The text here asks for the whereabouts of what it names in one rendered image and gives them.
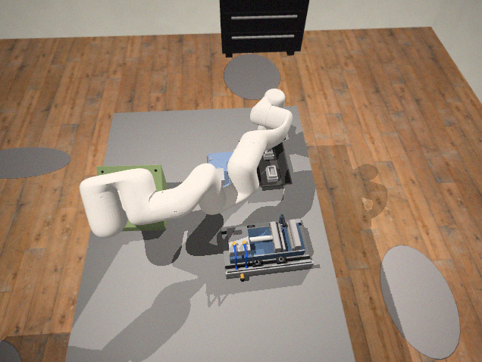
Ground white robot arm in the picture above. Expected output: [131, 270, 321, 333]
[80, 89, 293, 238]

